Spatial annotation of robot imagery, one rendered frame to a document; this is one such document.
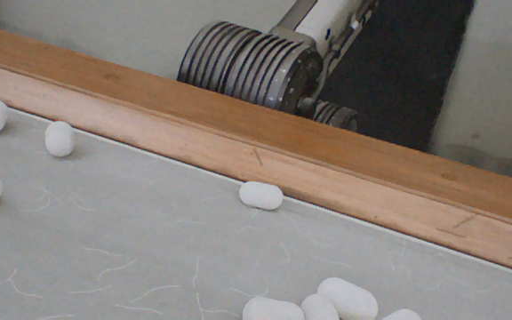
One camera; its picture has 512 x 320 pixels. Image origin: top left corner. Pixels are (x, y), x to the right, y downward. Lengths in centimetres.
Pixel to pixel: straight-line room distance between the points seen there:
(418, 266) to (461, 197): 8
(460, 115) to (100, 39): 139
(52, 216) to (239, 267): 12
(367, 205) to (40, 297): 24
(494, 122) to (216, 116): 193
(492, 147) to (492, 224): 196
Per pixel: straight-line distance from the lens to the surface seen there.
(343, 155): 53
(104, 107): 56
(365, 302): 37
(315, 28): 76
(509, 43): 237
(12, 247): 41
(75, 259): 40
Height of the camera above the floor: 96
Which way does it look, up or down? 23 degrees down
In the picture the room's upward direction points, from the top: 11 degrees clockwise
